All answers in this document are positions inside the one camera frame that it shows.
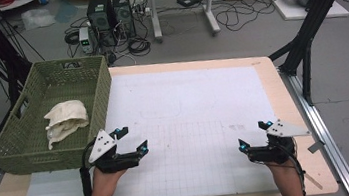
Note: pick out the white power supply unit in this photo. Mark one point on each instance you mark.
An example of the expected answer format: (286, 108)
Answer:
(85, 40)

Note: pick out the black computer tower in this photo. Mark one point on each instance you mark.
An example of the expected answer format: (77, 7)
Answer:
(100, 16)
(123, 13)

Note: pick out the thin wooden strip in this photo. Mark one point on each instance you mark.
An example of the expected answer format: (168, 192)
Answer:
(313, 181)

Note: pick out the clear plastic bag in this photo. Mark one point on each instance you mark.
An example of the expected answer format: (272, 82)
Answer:
(37, 18)

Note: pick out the green woven basket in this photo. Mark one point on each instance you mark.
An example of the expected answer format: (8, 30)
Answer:
(34, 148)

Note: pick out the grey tape tab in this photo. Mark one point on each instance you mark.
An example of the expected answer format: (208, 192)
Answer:
(316, 146)

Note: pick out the person's left hand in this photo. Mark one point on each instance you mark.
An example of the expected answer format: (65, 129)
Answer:
(104, 185)

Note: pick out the white desk leg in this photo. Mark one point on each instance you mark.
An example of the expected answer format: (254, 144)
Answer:
(154, 13)
(210, 6)

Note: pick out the cream printed cloth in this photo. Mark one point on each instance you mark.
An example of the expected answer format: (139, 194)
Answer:
(66, 119)

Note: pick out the person's right hand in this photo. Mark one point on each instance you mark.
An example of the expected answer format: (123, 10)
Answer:
(284, 171)

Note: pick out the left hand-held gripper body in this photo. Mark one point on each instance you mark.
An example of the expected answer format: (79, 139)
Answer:
(101, 145)

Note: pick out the white grid mat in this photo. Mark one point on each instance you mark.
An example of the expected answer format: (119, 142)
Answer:
(191, 116)

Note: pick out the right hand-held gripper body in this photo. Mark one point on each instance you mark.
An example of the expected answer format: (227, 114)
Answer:
(280, 130)

